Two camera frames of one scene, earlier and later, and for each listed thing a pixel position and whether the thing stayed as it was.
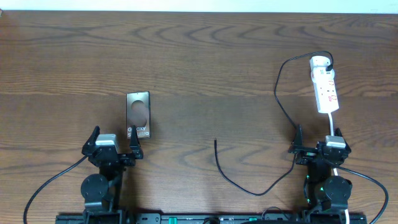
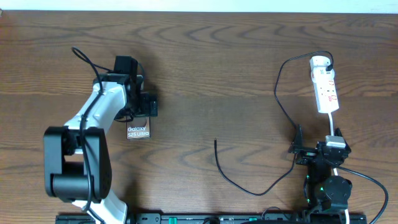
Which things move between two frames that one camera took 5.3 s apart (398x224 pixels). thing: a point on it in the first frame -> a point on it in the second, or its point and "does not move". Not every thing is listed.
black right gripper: (307, 154) does not move
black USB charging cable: (222, 173) does not move
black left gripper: (135, 155) -> (146, 109)
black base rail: (213, 218) does not move
